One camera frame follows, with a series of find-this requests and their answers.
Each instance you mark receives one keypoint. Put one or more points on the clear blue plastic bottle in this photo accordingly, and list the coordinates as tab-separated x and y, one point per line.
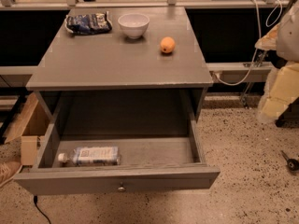
89	156

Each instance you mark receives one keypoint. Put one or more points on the black tool on floor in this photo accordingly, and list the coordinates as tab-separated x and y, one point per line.
292	164

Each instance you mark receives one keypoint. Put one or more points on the round metal drawer knob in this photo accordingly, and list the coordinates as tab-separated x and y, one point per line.
121	188

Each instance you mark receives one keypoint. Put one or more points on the blue chip bag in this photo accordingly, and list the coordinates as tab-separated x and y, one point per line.
88	24

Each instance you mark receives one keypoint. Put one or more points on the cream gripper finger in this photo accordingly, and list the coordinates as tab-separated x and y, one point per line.
280	90
268	41

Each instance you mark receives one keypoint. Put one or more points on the grey wooden cabinet counter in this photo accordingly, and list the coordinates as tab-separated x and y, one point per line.
113	62

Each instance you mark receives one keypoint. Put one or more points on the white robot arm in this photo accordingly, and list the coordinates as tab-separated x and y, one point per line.
288	36

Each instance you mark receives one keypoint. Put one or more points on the metal stand pole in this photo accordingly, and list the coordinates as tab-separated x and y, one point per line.
258	70

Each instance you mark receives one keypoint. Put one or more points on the grey open top drawer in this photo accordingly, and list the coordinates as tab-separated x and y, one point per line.
155	131

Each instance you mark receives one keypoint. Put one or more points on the orange fruit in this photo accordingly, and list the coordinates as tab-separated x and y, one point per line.
167	45

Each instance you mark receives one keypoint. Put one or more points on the wooden box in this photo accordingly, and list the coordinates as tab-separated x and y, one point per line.
28	128

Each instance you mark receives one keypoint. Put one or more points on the white ceramic bowl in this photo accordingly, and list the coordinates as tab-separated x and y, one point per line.
134	25

